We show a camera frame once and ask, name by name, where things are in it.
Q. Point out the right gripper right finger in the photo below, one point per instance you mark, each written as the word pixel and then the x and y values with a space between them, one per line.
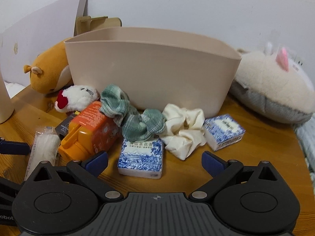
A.
pixel 222 172

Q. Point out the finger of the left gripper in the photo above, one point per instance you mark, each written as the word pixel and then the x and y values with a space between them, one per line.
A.
pixel 13 148

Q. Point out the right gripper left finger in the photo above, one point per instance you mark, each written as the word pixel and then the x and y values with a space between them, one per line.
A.
pixel 86 174

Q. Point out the white tissue packet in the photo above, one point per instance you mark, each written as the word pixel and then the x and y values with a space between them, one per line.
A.
pixel 44 148

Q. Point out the blue white tissue pack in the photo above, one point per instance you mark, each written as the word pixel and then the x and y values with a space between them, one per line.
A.
pixel 222 131
pixel 142 159

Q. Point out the small black box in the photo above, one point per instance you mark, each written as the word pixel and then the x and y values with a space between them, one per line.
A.
pixel 62 128

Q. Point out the cream cloth scrunchie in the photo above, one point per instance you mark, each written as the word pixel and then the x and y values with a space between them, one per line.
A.
pixel 183 131

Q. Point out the small white red plush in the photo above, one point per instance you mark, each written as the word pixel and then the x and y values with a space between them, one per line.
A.
pixel 75 98

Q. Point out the orange hamster plush toy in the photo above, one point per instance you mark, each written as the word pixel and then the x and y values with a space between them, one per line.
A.
pixel 50 71

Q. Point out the light blue quilted bedding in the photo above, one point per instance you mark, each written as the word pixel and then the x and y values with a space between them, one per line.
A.
pixel 305 135

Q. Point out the white sheep plush toy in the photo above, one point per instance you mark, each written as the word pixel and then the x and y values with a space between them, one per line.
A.
pixel 272 85

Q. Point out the lilac white headboard panel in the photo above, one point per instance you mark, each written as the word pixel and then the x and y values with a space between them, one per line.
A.
pixel 35 33

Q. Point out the beige plastic storage bin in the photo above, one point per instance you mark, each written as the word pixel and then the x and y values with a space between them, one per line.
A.
pixel 155 67

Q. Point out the wooden board stand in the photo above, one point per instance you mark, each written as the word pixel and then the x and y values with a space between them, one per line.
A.
pixel 87 23

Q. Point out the white wall socket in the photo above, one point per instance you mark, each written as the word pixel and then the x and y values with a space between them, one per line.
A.
pixel 296 58

